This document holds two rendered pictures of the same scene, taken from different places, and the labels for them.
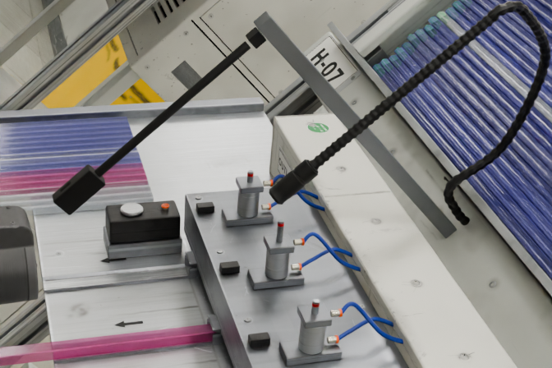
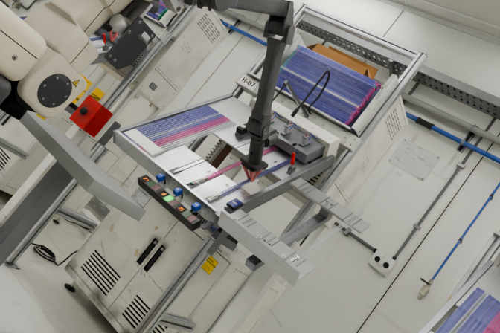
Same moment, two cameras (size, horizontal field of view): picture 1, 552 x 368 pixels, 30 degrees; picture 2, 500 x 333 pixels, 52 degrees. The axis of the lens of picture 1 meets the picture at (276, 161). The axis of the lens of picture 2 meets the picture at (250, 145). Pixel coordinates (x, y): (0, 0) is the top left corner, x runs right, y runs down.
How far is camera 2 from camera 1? 1.59 m
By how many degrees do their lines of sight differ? 27
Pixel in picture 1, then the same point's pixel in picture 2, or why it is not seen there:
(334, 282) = (295, 131)
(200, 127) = (224, 104)
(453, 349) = (327, 137)
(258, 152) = (243, 107)
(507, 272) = (325, 122)
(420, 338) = (321, 137)
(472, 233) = (313, 116)
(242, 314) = (286, 140)
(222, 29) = (163, 69)
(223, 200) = not seen: hidden behind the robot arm
